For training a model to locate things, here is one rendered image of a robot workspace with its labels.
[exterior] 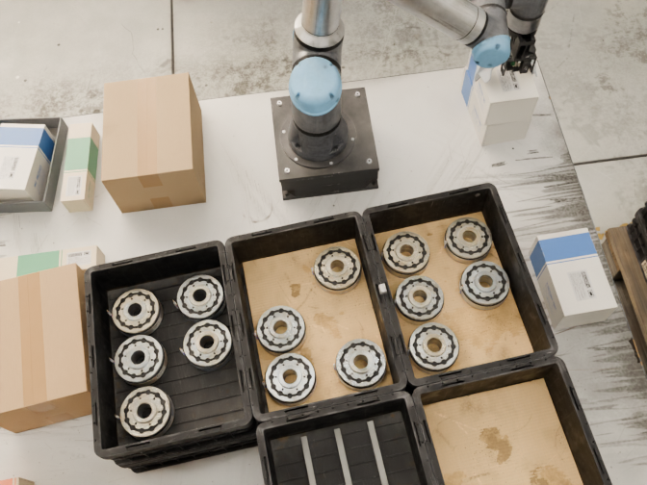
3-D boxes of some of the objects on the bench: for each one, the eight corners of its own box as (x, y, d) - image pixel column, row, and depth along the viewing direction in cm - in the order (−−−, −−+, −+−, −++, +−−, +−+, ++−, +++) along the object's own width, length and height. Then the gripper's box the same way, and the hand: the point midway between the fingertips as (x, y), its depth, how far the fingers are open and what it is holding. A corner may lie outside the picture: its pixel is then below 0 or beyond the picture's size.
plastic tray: (-2, 129, 188) (-11, 118, 183) (68, 127, 187) (62, 115, 182) (-23, 214, 175) (-33, 204, 171) (52, 211, 175) (44, 201, 170)
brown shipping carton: (123, 120, 187) (103, 83, 173) (201, 110, 187) (188, 71, 173) (121, 214, 173) (100, 181, 159) (206, 202, 174) (193, 168, 159)
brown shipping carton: (11, 311, 163) (-23, 286, 148) (100, 290, 164) (75, 262, 150) (14, 433, 149) (-21, 418, 135) (113, 408, 151) (87, 391, 136)
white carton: (459, 89, 186) (464, 66, 178) (502, 80, 187) (507, 58, 179) (480, 146, 178) (486, 126, 170) (525, 138, 178) (532, 117, 170)
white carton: (528, 252, 163) (536, 236, 155) (576, 244, 164) (586, 227, 155) (554, 329, 154) (564, 316, 146) (604, 320, 155) (617, 306, 147)
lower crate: (117, 307, 162) (101, 288, 151) (240, 280, 163) (231, 260, 153) (132, 476, 144) (114, 468, 133) (268, 445, 146) (261, 434, 135)
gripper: (484, 45, 147) (471, 102, 165) (571, 35, 148) (548, 92, 166) (476, 16, 151) (463, 75, 169) (560, 6, 151) (538, 65, 169)
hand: (503, 75), depth 169 cm, fingers closed on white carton, 13 cm apart
